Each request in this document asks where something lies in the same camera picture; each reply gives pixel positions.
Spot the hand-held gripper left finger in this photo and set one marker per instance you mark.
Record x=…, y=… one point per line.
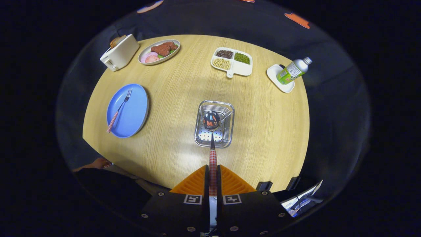
x=206, y=184

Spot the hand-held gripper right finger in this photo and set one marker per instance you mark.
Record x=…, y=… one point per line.
x=219, y=184

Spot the black table clamp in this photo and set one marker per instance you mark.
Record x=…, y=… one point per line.
x=292, y=183

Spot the blue round plate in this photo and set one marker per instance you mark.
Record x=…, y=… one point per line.
x=135, y=112

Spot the white divided dish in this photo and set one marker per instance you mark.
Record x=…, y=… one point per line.
x=243, y=68

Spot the white square tray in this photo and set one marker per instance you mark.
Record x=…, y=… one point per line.
x=274, y=77

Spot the pile of yellow beans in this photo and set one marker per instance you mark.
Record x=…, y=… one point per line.
x=222, y=64

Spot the pile of green beans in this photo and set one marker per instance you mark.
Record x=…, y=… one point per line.
x=242, y=58

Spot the pile of dark beans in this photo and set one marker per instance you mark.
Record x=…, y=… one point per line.
x=224, y=54

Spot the silver bottle green label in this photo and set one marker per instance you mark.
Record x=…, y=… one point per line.
x=291, y=72

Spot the green lettuce leaf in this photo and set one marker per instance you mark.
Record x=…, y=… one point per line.
x=172, y=51

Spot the pink ham slices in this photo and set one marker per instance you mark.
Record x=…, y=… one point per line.
x=149, y=58

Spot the brown meat steak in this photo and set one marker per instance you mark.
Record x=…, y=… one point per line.
x=162, y=48

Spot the white oval food plate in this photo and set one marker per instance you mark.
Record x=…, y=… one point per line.
x=146, y=48

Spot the white toaster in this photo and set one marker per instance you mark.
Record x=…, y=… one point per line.
x=121, y=52

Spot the toasted bread slice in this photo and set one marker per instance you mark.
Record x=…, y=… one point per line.
x=116, y=41

